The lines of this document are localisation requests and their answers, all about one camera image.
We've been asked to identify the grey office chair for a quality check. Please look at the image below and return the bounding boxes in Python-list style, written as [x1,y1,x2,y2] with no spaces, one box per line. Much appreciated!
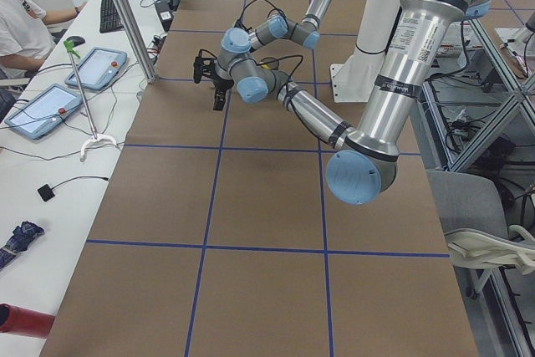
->
[426,170,534,299]

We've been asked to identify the teach pendant tablet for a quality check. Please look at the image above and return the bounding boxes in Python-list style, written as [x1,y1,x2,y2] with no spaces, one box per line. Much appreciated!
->
[77,47,127,90]
[5,84,82,140]

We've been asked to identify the green tipped reacher stick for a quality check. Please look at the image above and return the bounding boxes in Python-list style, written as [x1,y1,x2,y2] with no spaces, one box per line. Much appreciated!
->
[64,40,118,162]

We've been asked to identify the black power adapter box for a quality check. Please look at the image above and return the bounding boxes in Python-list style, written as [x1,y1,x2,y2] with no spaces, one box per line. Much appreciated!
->
[154,0,174,32]

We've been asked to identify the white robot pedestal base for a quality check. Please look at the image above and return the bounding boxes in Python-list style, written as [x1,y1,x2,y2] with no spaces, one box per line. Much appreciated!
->
[331,0,400,103]

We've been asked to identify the black computer mouse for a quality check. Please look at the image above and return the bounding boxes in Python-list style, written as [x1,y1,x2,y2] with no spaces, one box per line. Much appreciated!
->
[66,35,85,47]

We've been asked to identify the black keyboard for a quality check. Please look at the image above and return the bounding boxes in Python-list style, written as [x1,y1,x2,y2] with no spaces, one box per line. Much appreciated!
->
[99,0,123,33]

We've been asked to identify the near teach pendant tablet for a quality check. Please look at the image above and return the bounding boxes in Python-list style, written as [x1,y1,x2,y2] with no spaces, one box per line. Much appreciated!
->
[5,84,82,140]

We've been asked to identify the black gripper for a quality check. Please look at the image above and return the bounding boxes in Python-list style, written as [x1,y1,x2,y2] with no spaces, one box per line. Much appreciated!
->
[211,62,234,111]

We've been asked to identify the small black square device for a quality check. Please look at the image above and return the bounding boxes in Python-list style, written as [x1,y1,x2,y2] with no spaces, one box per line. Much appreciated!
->
[37,184,55,202]

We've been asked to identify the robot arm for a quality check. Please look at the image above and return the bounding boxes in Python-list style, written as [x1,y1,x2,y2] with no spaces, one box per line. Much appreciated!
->
[193,0,490,205]
[218,0,333,67]

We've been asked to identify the person in white shirt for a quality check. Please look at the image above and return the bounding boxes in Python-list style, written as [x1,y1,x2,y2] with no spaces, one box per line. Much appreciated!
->
[1,0,85,79]

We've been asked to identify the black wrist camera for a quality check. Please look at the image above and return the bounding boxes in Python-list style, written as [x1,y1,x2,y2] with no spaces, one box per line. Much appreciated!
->
[193,48,217,84]

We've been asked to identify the far teach pendant tablet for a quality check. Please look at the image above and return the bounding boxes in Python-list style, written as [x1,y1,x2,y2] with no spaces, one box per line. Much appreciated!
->
[77,47,127,90]

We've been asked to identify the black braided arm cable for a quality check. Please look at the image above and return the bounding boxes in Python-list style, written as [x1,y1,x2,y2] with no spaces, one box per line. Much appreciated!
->
[233,0,289,32]

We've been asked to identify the red cylinder bottle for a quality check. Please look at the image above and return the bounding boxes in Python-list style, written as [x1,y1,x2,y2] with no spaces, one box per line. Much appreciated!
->
[1,303,55,339]

